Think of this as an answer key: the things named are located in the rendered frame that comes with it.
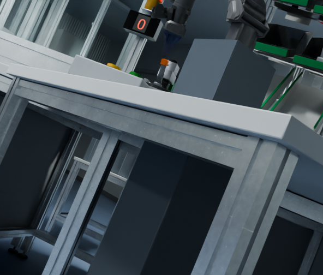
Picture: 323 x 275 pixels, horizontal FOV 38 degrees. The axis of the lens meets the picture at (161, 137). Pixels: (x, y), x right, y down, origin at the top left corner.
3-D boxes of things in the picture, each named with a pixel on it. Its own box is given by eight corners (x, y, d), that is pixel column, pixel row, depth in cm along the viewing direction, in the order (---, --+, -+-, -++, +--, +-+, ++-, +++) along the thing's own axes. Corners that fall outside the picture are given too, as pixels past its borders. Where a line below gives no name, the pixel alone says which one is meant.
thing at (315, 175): (281, 139, 49) (292, 114, 49) (5, 72, 120) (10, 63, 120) (477, 262, 92) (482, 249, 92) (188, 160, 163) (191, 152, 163)
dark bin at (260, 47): (285, 58, 132) (292, 31, 130) (243, 47, 137) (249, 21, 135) (307, 54, 156) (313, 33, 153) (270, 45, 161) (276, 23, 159)
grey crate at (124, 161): (155, 191, 330) (168, 161, 332) (81, 159, 346) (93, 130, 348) (167, 194, 371) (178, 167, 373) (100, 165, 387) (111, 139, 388)
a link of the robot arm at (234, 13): (265, 38, 104) (276, 12, 105) (237, 18, 100) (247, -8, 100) (247, 40, 110) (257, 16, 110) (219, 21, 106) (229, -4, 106)
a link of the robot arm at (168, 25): (190, 10, 148) (172, 3, 148) (195, 8, 130) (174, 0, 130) (180, 34, 150) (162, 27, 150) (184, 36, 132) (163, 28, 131)
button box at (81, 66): (134, 99, 122) (143, 78, 123) (66, 73, 128) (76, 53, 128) (141, 105, 129) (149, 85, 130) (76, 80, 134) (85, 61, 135)
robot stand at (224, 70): (200, 129, 93) (238, 39, 94) (159, 118, 104) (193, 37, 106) (243, 152, 102) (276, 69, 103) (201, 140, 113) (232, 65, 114)
